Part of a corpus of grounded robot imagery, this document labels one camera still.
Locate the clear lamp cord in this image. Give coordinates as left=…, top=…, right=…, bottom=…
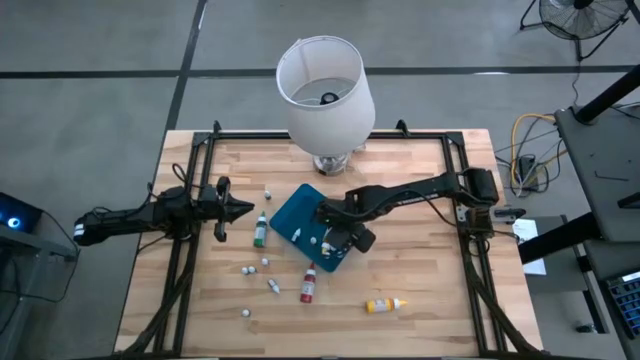
left=342, top=141, right=370, bottom=176

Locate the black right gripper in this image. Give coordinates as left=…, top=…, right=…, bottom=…
left=315, top=192, right=377, bottom=256

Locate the green food coloring bottle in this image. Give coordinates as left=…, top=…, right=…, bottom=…
left=252, top=210, right=269, bottom=249

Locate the white shade silver table lamp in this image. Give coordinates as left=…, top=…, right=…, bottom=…
left=275, top=34, right=377, bottom=177

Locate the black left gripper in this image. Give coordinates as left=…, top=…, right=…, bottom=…
left=197, top=175, right=255, bottom=244

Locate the black floor fan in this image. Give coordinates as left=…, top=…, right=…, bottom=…
left=518, top=0, right=635, bottom=64

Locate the grey side table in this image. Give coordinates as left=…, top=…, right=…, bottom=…
left=553, top=104, right=640, bottom=244

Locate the black metal beam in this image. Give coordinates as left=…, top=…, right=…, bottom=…
left=517, top=212, right=601, bottom=266

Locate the backlit keyboard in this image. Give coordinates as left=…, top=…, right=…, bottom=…
left=605, top=272, right=640, bottom=341

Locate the blue plastic tray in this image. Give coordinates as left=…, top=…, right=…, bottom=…
left=268, top=182, right=367, bottom=274

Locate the black computer blue light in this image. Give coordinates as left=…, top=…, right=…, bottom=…
left=0, top=192, right=45, bottom=236

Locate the black power strip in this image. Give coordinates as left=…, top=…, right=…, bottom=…
left=517, top=154, right=540, bottom=192

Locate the black stand pole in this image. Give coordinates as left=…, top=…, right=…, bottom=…
left=573, top=63, right=640, bottom=126

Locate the dark red food coloring bottle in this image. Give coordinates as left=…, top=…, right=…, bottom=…
left=298, top=262, right=318, bottom=305

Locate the grey lower shelf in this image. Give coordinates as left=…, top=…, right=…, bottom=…
left=582, top=238, right=640, bottom=360

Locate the white paper sheet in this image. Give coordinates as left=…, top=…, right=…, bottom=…
left=512, top=218, right=549, bottom=277

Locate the yellow floor cable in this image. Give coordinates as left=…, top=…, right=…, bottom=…
left=509, top=112, right=569, bottom=189

